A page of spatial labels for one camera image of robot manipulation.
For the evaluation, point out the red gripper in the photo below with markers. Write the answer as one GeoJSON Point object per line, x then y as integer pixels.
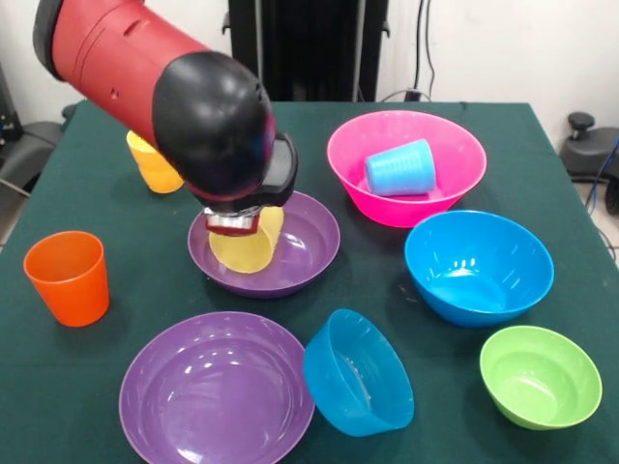
{"type": "Point", "coordinates": [232, 232]}

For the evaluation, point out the pale yellow translucent cup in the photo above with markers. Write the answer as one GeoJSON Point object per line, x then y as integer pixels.
{"type": "Point", "coordinates": [246, 253]}

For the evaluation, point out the blue cup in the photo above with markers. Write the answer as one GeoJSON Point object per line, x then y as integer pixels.
{"type": "Point", "coordinates": [401, 169]}

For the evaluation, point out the small blue patterned bowl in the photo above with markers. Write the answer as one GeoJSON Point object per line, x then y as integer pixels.
{"type": "Point", "coordinates": [358, 401]}

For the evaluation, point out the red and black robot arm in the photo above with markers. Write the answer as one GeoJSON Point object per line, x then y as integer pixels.
{"type": "Point", "coordinates": [145, 63]}

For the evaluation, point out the purple bowl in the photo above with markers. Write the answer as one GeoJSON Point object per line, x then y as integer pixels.
{"type": "Point", "coordinates": [304, 251]}
{"type": "Point", "coordinates": [213, 396]}

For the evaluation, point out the amber yellow cup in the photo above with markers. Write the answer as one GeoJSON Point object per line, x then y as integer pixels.
{"type": "Point", "coordinates": [162, 179]}

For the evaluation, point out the orange cup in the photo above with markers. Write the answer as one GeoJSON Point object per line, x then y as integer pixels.
{"type": "Point", "coordinates": [72, 290]}

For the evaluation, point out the dark green table cloth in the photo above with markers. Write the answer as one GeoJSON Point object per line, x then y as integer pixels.
{"type": "Point", "coordinates": [97, 362]}

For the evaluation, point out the pink bowl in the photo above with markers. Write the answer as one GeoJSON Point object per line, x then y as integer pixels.
{"type": "Point", "coordinates": [459, 159]}

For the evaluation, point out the large blue bowl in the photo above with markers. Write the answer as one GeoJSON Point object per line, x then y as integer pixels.
{"type": "Point", "coordinates": [474, 285]}

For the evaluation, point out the green bowl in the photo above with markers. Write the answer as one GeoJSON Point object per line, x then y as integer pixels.
{"type": "Point", "coordinates": [539, 382]}

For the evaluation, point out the black pedestal leg with caster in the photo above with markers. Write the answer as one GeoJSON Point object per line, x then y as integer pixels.
{"type": "Point", "coordinates": [29, 145]}
{"type": "Point", "coordinates": [590, 154]}

